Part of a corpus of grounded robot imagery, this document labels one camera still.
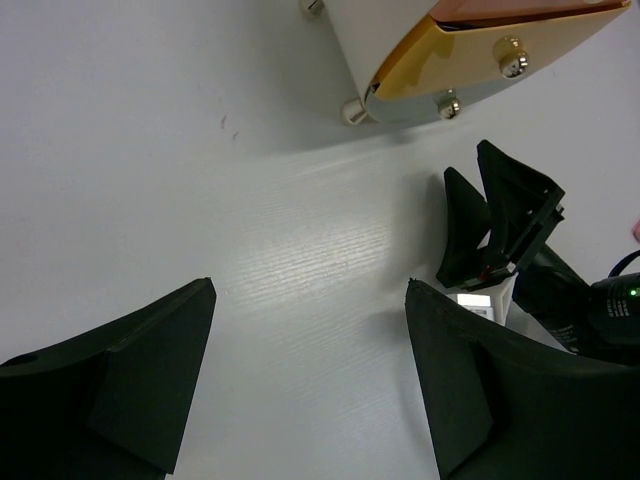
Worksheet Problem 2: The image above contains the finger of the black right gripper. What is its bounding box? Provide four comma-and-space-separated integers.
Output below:
477, 140, 565, 270
436, 167, 491, 288

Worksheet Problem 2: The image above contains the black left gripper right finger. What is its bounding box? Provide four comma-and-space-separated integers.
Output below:
405, 280, 639, 479

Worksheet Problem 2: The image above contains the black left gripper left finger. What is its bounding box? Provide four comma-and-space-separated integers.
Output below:
1, 278, 216, 479

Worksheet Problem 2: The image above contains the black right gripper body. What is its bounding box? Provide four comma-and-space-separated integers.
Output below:
513, 243, 593, 330

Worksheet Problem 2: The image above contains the pink correction tape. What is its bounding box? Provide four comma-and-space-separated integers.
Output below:
632, 220, 640, 243

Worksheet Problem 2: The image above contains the yellow drawer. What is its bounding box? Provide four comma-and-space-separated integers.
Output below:
373, 1, 631, 101

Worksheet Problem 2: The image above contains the orange top drawer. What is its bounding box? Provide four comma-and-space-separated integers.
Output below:
429, 0, 628, 23

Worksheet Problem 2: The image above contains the cream drawer cabinet shell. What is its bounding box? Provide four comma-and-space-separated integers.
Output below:
298, 0, 436, 126

